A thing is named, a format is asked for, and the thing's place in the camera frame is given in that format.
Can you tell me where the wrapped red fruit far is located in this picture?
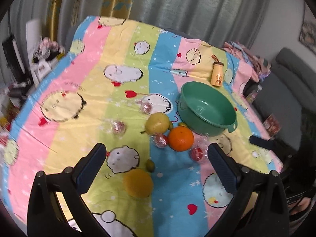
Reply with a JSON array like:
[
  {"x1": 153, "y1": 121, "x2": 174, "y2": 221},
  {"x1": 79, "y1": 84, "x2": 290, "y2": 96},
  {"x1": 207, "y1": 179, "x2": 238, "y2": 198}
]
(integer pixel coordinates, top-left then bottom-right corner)
[{"x1": 140, "y1": 101, "x2": 153, "y2": 115}]

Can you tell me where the colourful striped cartoon tablecloth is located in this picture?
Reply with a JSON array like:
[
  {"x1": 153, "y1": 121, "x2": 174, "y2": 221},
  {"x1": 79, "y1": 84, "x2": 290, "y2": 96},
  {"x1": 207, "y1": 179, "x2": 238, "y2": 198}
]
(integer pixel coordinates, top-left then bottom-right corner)
[{"x1": 1, "y1": 16, "x2": 283, "y2": 236}]

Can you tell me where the yellow lemon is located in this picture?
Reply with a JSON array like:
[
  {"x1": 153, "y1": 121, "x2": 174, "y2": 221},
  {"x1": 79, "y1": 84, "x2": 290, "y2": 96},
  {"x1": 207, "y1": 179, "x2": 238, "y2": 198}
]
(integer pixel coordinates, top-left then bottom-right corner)
[{"x1": 123, "y1": 169, "x2": 154, "y2": 198}]

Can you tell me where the yellow-green pear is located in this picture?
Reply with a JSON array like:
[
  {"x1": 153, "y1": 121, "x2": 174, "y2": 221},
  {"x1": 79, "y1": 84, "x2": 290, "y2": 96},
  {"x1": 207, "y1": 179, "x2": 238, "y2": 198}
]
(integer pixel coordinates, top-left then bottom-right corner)
[{"x1": 141, "y1": 112, "x2": 170, "y2": 135}]

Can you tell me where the wrapped red fruit left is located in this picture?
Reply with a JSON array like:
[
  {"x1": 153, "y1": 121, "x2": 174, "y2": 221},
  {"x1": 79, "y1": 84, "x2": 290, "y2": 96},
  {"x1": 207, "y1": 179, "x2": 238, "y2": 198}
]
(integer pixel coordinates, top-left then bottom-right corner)
[{"x1": 111, "y1": 120, "x2": 126, "y2": 136}]

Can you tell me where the black and white bag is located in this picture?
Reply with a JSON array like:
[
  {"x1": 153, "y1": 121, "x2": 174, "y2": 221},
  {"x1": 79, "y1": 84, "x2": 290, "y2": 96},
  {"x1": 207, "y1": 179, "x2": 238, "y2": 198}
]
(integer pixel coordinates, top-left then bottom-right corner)
[{"x1": 32, "y1": 38, "x2": 65, "y2": 64}]

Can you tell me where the orange fruit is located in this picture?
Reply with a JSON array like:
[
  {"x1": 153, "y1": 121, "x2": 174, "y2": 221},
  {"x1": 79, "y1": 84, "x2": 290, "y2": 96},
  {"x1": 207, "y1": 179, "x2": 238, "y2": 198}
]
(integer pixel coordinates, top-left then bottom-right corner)
[{"x1": 168, "y1": 126, "x2": 194, "y2": 152}]

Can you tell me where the wrapped red fruit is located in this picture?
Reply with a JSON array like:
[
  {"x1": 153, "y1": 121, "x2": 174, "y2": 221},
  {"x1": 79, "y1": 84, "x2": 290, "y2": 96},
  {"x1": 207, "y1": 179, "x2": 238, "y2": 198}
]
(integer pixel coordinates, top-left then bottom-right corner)
[
  {"x1": 190, "y1": 146, "x2": 205, "y2": 163},
  {"x1": 140, "y1": 101, "x2": 153, "y2": 115},
  {"x1": 153, "y1": 133, "x2": 169, "y2": 149},
  {"x1": 111, "y1": 120, "x2": 126, "y2": 136}
]

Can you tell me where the wrapped red fruit right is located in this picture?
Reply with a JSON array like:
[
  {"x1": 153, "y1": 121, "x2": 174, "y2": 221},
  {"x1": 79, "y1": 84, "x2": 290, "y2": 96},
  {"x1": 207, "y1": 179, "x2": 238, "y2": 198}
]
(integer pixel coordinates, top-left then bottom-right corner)
[{"x1": 190, "y1": 146, "x2": 205, "y2": 163}]

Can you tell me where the small green lime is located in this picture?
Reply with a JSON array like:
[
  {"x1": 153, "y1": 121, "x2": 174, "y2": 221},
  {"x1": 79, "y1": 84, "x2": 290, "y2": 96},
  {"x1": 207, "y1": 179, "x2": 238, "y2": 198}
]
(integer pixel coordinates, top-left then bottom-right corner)
[{"x1": 145, "y1": 159, "x2": 155, "y2": 173}]

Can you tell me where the wrapped red fruit middle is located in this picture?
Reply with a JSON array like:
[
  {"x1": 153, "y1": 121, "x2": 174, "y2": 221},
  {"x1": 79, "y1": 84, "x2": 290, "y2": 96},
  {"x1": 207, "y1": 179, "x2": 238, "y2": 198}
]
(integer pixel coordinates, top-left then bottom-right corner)
[{"x1": 153, "y1": 133, "x2": 169, "y2": 149}]

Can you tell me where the grey curtain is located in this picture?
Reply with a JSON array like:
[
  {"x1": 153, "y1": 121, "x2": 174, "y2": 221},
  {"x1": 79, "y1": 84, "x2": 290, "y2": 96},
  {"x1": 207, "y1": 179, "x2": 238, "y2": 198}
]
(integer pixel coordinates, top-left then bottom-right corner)
[{"x1": 3, "y1": 0, "x2": 269, "y2": 47}]

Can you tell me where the yellow small bottle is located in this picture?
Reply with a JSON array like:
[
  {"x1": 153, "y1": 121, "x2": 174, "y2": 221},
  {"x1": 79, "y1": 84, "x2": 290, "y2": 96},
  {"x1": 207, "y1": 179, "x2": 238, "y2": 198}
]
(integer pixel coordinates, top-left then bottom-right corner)
[{"x1": 211, "y1": 55, "x2": 224, "y2": 87}]

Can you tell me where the framed wall picture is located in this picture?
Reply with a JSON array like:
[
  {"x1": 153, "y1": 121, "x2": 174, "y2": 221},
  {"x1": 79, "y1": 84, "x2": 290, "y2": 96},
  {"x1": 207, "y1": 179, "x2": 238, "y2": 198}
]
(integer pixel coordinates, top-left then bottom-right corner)
[{"x1": 299, "y1": 3, "x2": 316, "y2": 54}]

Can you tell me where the small green lime hidden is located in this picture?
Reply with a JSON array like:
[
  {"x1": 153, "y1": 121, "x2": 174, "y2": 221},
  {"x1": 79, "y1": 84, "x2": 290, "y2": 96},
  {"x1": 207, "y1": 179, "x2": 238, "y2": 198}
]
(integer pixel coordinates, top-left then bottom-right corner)
[{"x1": 178, "y1": 122, "x2": 187, "y2": 127}]

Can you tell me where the folded pink cloth pile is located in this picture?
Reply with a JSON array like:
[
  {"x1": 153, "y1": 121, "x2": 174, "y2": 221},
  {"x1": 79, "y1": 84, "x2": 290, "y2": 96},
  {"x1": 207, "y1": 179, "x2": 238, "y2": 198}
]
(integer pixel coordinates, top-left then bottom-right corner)
[{"x1": 223, "y1": 41, "x2": 271, "y2": 82}]

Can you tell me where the green plastic bowl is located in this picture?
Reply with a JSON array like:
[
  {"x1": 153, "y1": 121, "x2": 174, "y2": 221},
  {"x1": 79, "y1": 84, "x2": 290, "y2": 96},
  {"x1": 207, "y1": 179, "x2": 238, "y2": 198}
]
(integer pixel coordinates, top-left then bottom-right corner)
[{"x1": 178, "y1": 81, "x2": 238, "y2": 137}]

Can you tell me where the grey sofa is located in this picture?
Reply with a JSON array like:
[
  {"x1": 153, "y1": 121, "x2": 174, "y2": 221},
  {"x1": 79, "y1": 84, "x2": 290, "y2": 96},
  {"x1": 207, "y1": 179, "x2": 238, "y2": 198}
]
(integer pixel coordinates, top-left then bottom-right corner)
[{"x1": 252, "y1": 48, "x2": 315, "y2": 150}]

